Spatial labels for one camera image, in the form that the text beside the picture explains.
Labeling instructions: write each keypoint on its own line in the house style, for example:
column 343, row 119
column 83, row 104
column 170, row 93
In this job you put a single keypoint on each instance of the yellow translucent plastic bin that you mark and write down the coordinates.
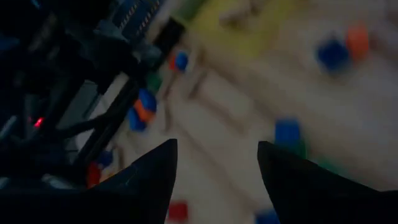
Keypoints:
column 236, row 37

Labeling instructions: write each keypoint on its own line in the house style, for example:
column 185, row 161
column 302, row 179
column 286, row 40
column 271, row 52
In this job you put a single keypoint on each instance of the plain wooden block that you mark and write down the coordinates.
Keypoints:
column 197, row 84

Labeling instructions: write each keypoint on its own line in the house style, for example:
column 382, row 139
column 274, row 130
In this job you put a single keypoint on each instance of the red long plastic brick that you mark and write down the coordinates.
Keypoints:
column 93, row 175

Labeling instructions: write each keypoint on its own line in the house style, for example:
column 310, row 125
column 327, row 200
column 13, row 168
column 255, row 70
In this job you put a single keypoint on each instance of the small orange plastic brick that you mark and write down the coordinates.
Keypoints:
column 357, row 40
column 172, row 63

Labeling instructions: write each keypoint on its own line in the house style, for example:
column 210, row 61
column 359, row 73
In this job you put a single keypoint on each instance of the small blue plastic brick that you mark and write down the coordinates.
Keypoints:
column 267, row 217
column 105, row 158
column 332, row 56
column 182, row 60
column 287, row 132

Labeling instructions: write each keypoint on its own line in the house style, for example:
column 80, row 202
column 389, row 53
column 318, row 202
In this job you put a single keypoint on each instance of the black mat with striped edge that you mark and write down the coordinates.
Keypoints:
column 136, row 15

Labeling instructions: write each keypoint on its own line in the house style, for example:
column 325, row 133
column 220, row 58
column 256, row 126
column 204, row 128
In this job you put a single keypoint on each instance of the blue long plastic brick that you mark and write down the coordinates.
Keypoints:
column 136, row 122
column 147, row 99

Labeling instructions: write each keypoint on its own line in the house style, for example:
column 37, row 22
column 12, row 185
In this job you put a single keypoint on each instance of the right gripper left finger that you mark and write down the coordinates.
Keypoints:
column 109, row 205

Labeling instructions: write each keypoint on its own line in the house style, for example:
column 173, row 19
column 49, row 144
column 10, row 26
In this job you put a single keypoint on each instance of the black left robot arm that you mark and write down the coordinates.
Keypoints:
column 77, row 46

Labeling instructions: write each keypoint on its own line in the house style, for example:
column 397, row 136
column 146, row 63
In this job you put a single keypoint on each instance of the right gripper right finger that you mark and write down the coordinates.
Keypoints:
column 326, row 202

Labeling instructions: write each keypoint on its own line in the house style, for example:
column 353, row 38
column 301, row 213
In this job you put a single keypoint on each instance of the small red plastic brick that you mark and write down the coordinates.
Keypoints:
column 178, row 211

